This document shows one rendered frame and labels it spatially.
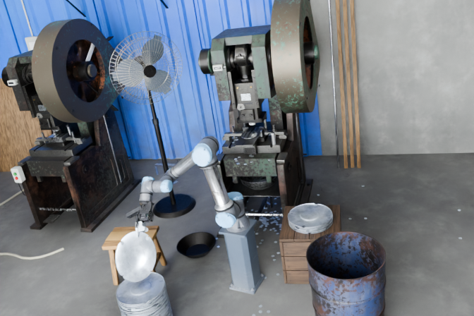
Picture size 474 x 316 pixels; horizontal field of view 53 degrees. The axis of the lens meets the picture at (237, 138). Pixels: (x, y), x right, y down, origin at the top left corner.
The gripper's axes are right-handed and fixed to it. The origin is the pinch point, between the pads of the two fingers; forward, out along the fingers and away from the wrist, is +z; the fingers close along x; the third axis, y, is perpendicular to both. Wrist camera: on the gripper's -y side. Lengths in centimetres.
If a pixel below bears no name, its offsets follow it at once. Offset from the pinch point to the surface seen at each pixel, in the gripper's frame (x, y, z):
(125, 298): 7.1, -5.6, 35.3
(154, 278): 20.0, 5.0, 22.5
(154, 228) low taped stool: 50, -15, -13
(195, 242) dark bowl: 93, 1, -11
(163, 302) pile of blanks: 16.5, 14.1, 36.5
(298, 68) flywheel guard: -1, 94, -103
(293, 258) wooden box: 51, 84, 4
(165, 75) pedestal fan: 45, -20, -133
